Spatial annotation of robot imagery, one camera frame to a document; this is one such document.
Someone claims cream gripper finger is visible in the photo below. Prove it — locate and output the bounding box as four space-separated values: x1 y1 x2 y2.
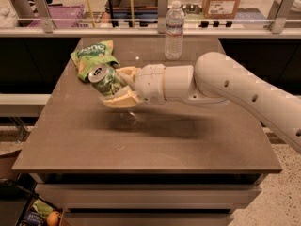
116 66 140 88
103 86 143 108

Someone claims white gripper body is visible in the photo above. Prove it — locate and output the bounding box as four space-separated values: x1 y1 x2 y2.
135 64 166 105

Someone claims green soda can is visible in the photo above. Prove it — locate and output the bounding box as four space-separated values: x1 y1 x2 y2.
88 64 127 97

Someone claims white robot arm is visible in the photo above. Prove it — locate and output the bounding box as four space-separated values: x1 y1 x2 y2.
103 52 301 153

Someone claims green snack bag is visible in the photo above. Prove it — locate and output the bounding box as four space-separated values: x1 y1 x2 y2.
71 40 119 82

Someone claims clear water bottle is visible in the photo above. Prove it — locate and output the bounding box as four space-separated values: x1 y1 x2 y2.
165 1 184 60

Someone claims purple plastic crate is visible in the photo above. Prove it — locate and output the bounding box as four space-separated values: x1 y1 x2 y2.
29 5 84 28

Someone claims cardboard box with label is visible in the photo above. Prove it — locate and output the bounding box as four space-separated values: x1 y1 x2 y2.
202 0 241 19

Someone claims grey table drawer unit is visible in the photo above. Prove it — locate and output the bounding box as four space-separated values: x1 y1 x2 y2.
36 183 261 226

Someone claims metal glass railing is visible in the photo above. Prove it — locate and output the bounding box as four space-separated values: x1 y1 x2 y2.
0 0 301 39

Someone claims orange fruit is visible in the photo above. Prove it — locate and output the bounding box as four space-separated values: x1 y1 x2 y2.
46 211 60 226

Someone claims box of snack packages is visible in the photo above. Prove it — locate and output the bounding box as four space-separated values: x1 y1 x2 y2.
17 200 61 226

